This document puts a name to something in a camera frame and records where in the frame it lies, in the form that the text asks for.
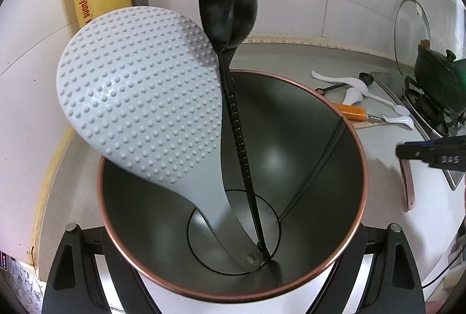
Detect white plastic spoon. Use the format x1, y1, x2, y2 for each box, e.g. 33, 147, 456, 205
367, 93, 414, 132

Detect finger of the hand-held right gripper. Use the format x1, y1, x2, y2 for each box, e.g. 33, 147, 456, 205
424, 153, 466, 170
396, 137, 466, 160

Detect small black spoon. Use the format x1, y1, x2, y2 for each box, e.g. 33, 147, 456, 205
315, 72, 374, 97

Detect glass pot lid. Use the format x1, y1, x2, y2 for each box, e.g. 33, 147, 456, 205
394, 0, 431, 77

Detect white dotted rice paddle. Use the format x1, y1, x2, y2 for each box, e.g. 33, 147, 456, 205
56, 6, 268, 273

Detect black cooking pot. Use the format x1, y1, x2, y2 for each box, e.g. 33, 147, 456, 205
414, 40, 466, 115

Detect steel gas stove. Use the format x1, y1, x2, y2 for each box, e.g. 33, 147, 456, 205
369, 72, 466, 191

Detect large black ladle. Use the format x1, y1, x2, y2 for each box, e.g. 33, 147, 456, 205
198, 0, 273, 262

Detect red cylindrical canister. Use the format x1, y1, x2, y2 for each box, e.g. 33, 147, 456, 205
98, 70, 366, 303

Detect wooden chopsticks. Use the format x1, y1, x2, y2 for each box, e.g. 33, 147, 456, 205
355, 119, 387, 132

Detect pink handled utensil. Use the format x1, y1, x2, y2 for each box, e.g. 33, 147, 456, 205
400, 158, 416, 212

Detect patterned silver foil mat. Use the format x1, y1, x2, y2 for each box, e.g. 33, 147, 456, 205
0, 256, 49, 314

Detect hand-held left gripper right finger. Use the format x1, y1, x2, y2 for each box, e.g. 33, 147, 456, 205
317, 223, 426, 314

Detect white ceramic spoon blue print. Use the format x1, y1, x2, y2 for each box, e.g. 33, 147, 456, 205
311, 70, 372, 97

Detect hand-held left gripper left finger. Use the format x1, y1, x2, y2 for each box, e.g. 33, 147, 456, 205
42, 223, 157, 314

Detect plain white ceramic spoon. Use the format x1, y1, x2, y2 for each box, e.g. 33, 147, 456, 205
341, 88, 363, 106

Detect orange handled peeler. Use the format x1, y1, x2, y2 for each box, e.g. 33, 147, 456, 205
333, 101, 384, 123

